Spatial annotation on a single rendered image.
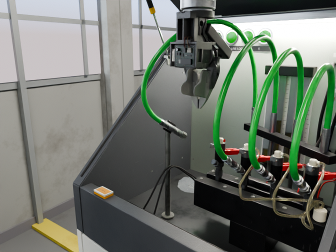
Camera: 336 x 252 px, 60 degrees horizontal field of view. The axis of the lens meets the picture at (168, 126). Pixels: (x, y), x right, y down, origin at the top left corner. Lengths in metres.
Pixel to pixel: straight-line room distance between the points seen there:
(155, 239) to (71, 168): 1.98
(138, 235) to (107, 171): 0.28
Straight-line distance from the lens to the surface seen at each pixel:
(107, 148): 0.93
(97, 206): 0.86
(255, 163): 0.63
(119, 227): 0.81
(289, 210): 0.76
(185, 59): 0.62
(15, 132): 2.30
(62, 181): 2.62
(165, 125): 0.80
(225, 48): 0.72
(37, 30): 2.32
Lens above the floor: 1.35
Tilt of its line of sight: 15 degrees down
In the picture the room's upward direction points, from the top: straight up
